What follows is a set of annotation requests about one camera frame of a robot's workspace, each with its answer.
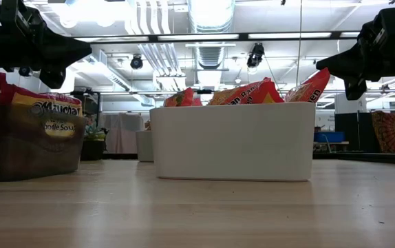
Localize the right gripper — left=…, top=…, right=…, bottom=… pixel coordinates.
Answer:
left=316, top=30, right=395, bottom=101

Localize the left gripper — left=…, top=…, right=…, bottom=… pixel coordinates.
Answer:
left=0, top=20, right=93, bottom=90

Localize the orange Maruchan ramen pack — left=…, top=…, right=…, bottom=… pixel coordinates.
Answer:
left=284, top=67, right=332, bottom=103
left=206, top=76, right=270, bottom=105
left=162, top=87, right=204, bottom=107
left=252, top=79, right=285, bottom=105

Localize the black partition panel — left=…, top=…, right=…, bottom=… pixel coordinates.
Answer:
left=334, top=112, right=373, bottom=153

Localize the orange patterned tapestry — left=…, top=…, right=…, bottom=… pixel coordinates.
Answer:
left=371, top=110, right=395, bottom=154

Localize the blue storage box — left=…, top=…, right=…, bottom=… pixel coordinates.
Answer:
left=313, top=131, right=346, bottom=143

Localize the potted succulent plant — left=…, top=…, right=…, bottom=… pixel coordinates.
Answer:
left=80, top=123, right=108, bottom=162

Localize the white-clothed table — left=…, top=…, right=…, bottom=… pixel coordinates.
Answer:
left=100, top=112, right=146, bottom=154

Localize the dark grey bin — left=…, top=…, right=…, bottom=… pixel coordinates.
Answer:
left=0, top=102, right=87, bottom=183

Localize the white plastic bin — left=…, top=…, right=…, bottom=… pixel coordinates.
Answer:
left=149, top=101, right=317, bottom=183
left=134, top=130, right=156, bottom=163

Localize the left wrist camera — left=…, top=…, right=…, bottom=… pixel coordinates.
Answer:
left=14, top=5, right=46, bottom=34

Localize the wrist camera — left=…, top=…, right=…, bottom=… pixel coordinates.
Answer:
left=14, top=5, right=46, bottom=34
left=369, top=7, right=395, bottom=34

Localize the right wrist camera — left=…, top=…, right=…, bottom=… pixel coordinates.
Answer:
left=369, top=7, right=395, bottom=34

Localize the silver ventilation duct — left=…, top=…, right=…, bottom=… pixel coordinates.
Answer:
left=186, top=0, right=236, bottom=87

